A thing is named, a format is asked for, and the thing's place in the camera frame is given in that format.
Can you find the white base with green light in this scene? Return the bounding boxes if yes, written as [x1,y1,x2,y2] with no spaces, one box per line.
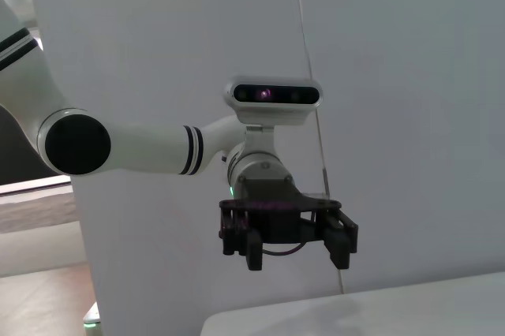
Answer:
[81,300,102,331]

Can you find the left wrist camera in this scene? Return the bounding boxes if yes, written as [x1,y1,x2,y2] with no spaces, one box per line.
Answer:
[224,75,325,127]

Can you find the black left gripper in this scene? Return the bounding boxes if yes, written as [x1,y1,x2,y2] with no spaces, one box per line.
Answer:
[219,174,359,272]

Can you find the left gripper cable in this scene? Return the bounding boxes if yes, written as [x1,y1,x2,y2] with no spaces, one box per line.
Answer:
[262,241,305,257]

